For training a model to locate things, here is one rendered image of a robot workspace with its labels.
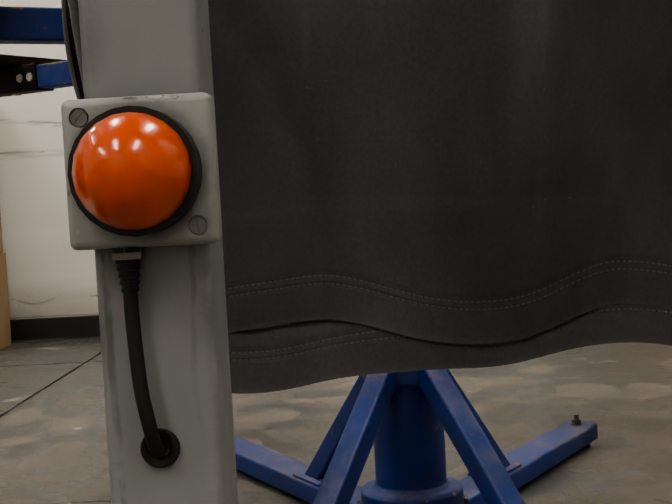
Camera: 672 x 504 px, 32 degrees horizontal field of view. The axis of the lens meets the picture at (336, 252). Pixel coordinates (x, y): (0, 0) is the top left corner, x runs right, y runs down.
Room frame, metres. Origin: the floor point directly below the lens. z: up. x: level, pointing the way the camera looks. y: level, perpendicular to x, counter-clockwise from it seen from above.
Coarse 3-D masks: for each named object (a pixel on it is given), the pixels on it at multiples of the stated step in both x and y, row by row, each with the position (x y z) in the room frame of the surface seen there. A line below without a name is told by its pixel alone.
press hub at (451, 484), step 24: (408, 384) 1.96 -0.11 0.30; (408, 408) 1.97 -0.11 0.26; (384, 432) 1.99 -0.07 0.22; (408, 432) 1.97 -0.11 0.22; (432, 432) 1.98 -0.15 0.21; (384, 456) 1.99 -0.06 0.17; (408, 456) 1.97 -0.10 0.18; (432, 456) 1.98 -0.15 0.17; (384, 480) 1.99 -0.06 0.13; (408, 480) 1.97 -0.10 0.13; (432, 480) 1.98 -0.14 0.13; (456, 480) 2.05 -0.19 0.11
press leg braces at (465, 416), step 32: (384, 384) 1.93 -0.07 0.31; (448, 384) 1.93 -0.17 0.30; (352, 416) 1.90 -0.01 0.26; (448, 416) 1.89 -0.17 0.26; (320, 448) 2.29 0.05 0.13; (352, 448) 1.85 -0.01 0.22; (480, 448) 1.84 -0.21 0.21; (320, 480) 2.31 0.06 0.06; (352, 480) 1.83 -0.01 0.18; (480, 480) 1.82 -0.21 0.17
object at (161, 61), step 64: (128, 0) 0.40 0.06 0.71; (192, 0) 0.40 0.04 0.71; (128, 64) 0.40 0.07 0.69; (192, 64) 0.40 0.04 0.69; (64, 128) 0.39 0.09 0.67; (192, 128) 0.39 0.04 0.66; (192, 256) 0.40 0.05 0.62; (192, 320) 0.40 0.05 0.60; (128, 384) 0.40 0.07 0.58; (192, 384) 0.40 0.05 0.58; (128, 448) 0.40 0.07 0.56; (192, 448) 0.40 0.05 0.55
